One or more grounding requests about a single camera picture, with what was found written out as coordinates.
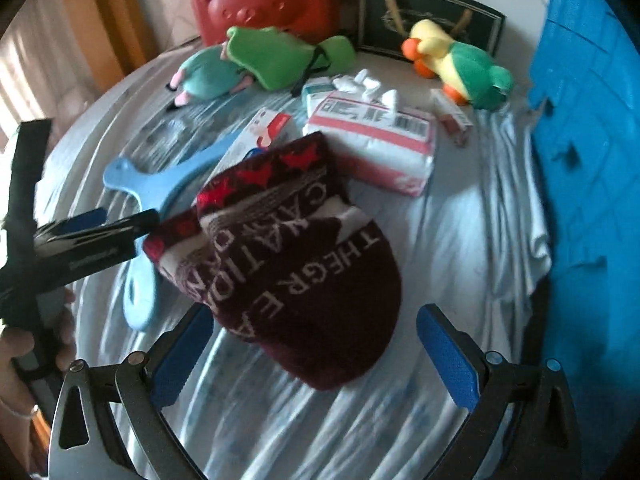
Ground dark red knit hat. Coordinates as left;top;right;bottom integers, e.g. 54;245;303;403
143;132;402;390

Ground white blue medicine box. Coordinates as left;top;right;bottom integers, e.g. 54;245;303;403
209;107;296;177

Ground white eye drop vials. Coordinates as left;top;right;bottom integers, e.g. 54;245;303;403
332;70;399;112

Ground person left hand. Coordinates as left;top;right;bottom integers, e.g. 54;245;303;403
1;288;76;468

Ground light blue plastic hand mirror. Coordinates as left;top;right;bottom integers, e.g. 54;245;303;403
102;130;240;332

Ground striped grey cloth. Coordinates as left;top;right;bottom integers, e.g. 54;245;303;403
36;51;551;479

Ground teal pig plush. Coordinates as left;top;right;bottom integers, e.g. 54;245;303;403
166;42;255;112

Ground white red label parcel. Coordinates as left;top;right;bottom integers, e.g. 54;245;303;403
303;91;437;197

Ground small red white box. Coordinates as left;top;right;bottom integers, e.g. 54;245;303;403
430;89;473;148

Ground green frog plush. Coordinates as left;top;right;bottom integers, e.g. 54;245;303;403
226;26;357;91

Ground blue plastic storage crate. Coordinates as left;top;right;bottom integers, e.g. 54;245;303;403
529;0;639;479

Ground yellow green duck plush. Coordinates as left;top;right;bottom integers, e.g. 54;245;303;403
401;20;515;110

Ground small white teal box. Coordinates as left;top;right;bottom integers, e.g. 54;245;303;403
300;76;335;117

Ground dark green framed box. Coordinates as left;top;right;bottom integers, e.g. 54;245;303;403
341;0;506;58

